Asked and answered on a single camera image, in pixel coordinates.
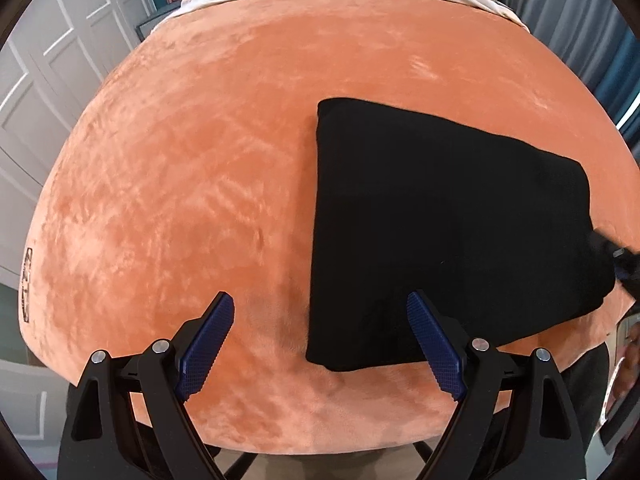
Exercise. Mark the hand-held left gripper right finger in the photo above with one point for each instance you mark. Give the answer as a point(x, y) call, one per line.
point(432, 350)

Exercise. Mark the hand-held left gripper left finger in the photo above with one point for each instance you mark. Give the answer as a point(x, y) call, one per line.
point(205, 350)

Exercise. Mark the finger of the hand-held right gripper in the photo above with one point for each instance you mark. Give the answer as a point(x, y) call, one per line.
point(617, 260)

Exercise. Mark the black pants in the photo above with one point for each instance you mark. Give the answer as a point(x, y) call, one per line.
point(440, 230)

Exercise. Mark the person's dark clothing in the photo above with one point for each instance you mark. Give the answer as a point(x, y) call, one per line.
point(587, 395)

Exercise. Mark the blue curtain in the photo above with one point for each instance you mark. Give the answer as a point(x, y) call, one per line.
point(620, 80)

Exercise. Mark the orange plush blanket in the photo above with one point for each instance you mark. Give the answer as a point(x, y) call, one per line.
point(190, 170)

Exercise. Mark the grey curtain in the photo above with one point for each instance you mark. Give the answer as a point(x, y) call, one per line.
point(560, 15)

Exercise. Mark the grey-blue nightstand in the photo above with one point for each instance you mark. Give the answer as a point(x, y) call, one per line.
point(157, 22)

